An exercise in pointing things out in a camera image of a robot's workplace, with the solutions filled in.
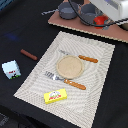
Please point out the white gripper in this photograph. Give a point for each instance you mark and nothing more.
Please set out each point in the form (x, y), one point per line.
(114, 9)

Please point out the white milk carton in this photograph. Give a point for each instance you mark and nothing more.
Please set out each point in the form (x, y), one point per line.
(11, 69)

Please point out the red tomato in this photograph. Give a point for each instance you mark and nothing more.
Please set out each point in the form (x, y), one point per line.
(99, 21)

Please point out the grey two-handled pot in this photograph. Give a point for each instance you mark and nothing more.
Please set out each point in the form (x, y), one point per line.
(88, 12)

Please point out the brown sausage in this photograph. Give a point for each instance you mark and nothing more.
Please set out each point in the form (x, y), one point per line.
(28, 54)

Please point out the beige bowl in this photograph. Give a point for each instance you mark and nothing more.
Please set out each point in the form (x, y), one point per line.
(125, 26)

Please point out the beige round plate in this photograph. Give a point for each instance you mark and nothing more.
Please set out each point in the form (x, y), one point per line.
(70, 67)

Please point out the white woven placemat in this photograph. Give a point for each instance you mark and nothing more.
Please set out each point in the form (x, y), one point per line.
(80, 106)

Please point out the yellow butter box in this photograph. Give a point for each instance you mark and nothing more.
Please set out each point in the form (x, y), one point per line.
(54, 96)

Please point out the grey saucepan with handle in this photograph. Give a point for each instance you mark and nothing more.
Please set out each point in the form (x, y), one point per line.
(67, 10)

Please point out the knife with wooden handle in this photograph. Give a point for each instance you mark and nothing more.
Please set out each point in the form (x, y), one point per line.
(81, 57)

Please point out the fork with wooden handle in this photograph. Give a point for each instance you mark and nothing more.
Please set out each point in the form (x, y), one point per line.
(69, 82)

